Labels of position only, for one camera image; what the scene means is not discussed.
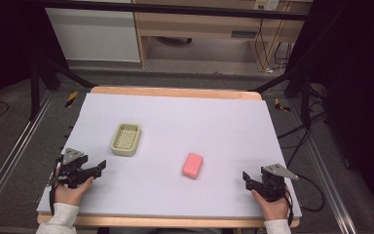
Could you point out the light wooden desk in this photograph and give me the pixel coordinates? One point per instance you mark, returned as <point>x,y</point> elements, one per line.
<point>201,27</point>

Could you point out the person's right hand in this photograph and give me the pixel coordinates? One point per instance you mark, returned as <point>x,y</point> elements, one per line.
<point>273,208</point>

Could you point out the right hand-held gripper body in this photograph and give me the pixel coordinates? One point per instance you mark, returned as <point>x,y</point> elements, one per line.
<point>274,183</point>

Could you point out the metal floor rail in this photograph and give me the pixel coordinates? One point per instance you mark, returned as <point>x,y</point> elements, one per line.
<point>328,182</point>
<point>9,159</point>

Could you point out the wooden table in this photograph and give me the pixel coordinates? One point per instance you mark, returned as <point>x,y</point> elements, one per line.
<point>175,92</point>

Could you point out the white power strip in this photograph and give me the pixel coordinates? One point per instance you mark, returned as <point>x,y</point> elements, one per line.
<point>266,4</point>

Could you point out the white foam mat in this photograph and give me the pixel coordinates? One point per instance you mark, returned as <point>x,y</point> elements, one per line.
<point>181,130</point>

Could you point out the white cabinet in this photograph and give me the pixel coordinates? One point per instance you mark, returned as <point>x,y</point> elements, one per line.
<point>94,35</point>

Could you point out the person's left hand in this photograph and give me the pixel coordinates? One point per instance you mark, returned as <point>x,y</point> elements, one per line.
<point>68,194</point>

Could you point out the yellow black floor tape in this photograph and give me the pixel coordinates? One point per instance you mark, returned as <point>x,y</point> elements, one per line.
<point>281,106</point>
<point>71,98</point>

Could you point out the pink soap bar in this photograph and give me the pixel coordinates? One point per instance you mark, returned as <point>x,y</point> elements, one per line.
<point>193,165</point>

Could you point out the beige plastic soap dish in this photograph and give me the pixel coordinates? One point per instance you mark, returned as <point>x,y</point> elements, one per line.
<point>126,139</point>

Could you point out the black metal frame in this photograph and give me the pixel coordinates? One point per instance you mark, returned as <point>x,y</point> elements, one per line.
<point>175,9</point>

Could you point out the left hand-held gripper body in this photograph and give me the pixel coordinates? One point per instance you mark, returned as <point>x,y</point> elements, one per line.
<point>73,169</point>

